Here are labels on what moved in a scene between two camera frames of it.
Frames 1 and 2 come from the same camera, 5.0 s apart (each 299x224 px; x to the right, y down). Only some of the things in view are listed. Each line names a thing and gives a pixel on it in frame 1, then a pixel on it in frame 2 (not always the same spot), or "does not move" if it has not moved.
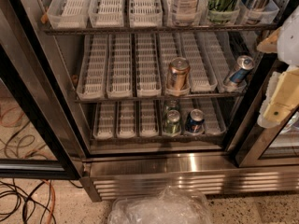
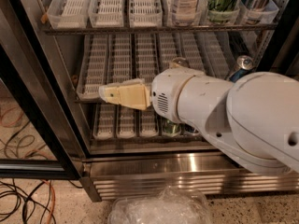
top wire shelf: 159,29 does not move
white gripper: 290,44 to 165,91
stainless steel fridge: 177,85 does not move
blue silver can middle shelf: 244,63 does not move
